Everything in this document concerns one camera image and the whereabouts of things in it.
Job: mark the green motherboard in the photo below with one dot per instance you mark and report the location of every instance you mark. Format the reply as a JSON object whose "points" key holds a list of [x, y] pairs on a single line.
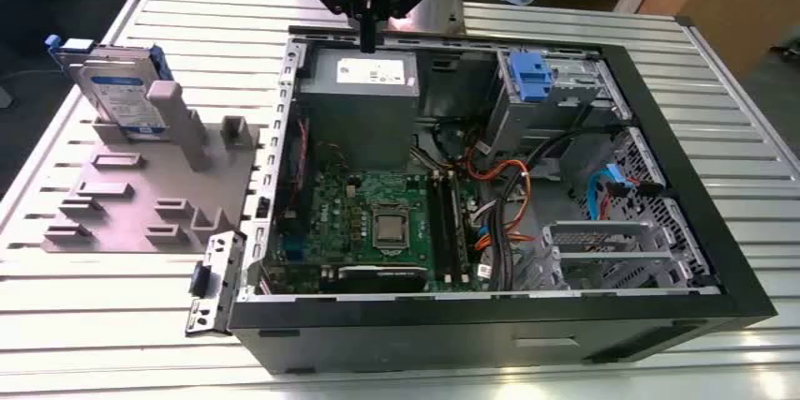
{"points": [[337, 194]]}

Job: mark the black RAM slot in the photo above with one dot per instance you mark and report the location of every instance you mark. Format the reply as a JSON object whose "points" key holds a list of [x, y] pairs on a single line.
{"points": [[460, 231], [440, 231]]}

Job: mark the grey power supply unit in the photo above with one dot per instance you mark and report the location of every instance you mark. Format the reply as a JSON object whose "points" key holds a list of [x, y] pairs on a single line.
{"points": [[362, 128]]}

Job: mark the metal expansion slot retainer bracket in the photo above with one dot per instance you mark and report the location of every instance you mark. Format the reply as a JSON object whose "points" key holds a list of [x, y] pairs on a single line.
{"points": [[225, 278]]}

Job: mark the silver CPU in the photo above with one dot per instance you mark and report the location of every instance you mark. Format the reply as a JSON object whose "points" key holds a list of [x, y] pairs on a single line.
{"points": [[390, 227]]}

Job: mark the CPU socket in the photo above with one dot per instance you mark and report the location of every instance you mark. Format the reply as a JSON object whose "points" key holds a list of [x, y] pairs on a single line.
{"points": [[389, 207]]}

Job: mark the black graphics card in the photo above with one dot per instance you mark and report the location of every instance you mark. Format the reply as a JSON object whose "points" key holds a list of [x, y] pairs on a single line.
{"points": [[374, 277]]}

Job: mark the hard disk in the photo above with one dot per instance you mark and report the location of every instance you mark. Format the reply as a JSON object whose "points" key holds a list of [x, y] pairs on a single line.
{"points": [[118, 91]]}

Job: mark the grey parts rack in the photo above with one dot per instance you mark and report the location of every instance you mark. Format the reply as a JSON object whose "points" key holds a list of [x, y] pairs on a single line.
{"points": [[156, 184]]}

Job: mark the black open PC case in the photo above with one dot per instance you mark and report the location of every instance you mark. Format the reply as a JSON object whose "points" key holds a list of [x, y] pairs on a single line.
{"points": [[437, 334]]}

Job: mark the metal disk bay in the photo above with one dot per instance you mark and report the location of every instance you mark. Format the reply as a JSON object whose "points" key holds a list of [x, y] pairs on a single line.
{"points": [[612, 256]]}

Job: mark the metal optical drive cage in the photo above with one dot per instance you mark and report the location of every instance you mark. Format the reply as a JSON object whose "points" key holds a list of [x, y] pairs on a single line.
{"points": [[549, 114]]}

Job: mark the blue plastic bay latch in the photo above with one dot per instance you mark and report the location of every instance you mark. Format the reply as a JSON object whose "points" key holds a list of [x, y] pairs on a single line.
{"points": [[530, 77]]}

